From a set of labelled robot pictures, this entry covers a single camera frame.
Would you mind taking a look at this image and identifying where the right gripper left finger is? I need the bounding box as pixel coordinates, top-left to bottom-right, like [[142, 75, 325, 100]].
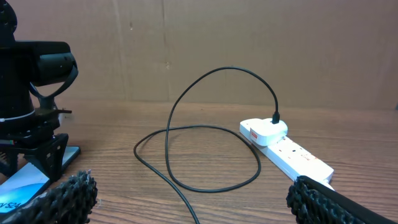
[[1, 170, 98, 224]]

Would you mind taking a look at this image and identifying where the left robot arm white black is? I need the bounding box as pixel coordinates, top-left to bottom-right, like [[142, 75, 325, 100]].
[[1, 0, 78, 182]]

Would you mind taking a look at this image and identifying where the Samsung Galaxy smartphone blue screen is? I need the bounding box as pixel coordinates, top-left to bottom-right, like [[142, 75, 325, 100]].
[[1, 146, 81, 218]]

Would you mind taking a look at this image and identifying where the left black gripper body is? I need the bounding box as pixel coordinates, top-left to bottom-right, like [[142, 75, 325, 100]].
[[1, 101, 72, 149]]

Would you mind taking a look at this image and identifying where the black USB charging cable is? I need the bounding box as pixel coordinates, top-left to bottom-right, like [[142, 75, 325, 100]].
[[133, 66, 281, 224]]

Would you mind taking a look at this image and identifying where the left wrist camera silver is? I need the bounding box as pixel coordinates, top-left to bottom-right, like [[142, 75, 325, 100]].
[[58, 113, 74, 123]]

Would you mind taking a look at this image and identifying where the white charger plug adapter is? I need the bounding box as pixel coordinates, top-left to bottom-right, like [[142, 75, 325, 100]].
[[249, 118, 288, 147]]

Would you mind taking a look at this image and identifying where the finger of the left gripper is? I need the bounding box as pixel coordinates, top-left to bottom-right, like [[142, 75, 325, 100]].
[[24, 133, 68, 182], [1, 149, 19, 177]]

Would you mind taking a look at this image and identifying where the white power strip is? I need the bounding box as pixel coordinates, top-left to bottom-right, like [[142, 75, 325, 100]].
[[239, 118, 334, 188]]

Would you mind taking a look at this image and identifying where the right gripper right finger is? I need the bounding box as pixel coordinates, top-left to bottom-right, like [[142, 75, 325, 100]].
[[286, 175, 397, 224]]

